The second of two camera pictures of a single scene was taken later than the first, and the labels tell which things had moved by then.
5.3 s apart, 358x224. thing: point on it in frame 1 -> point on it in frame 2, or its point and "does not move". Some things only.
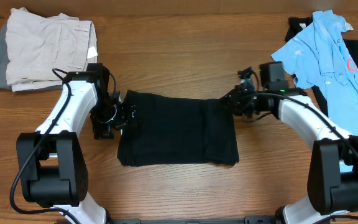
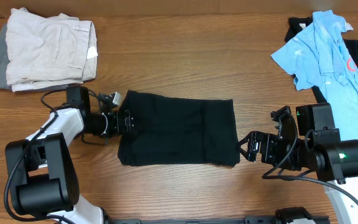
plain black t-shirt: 164,130 does not move
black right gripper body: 243,102 -> 276,152
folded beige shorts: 41,50 does not move
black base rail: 260,219 does not move
